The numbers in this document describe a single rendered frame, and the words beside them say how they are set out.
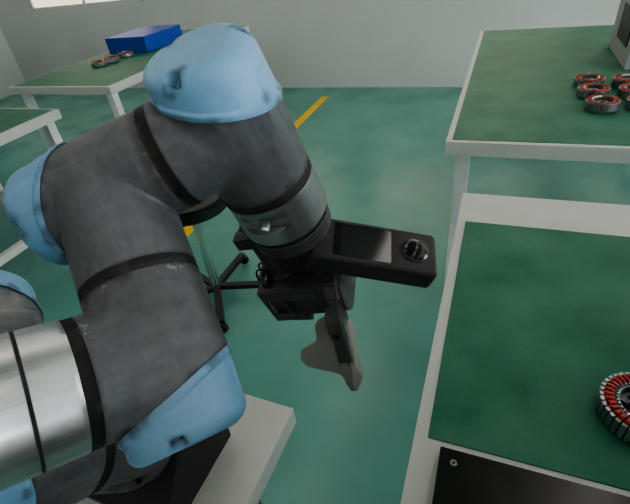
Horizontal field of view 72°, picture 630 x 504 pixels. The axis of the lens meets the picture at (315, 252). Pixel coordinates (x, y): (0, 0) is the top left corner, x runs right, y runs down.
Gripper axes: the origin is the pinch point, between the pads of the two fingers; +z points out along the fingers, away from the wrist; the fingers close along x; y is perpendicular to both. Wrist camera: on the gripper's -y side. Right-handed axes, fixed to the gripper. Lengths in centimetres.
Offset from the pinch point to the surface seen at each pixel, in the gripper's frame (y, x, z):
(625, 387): -31.8, -4.8, 29.7
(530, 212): -27, -57, 47
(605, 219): -43, -54, 49
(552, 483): -19.2, 10.1, 24.5
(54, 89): 235, -209, 42
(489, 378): -13.1, -6.3, 30.0
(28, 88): 258, -213, 38
